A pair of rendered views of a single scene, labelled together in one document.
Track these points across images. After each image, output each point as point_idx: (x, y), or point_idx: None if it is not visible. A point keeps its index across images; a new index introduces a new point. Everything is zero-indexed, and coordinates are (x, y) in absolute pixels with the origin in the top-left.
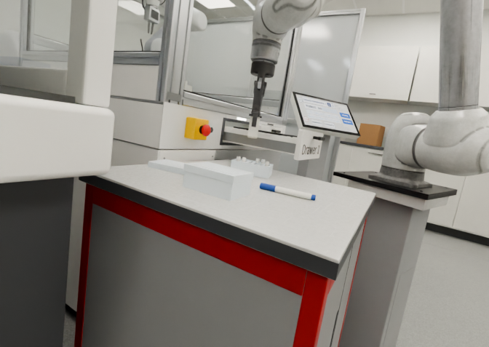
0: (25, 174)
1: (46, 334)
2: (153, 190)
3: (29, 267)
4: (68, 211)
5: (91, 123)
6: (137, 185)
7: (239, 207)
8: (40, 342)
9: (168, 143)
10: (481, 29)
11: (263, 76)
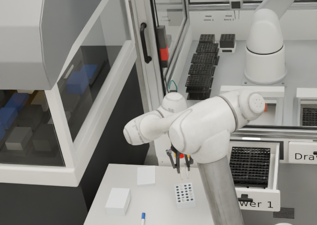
0: (54, 185)
1: (84, 220)
2: (98, 194)
3: (73, 200)
4: (80, 189)
5: (66, 175)
6: (102, 187)
7: (101, 220)
8: (83, 220)
9: (163, 154)
10: (212, 203)
11: (171, 147)
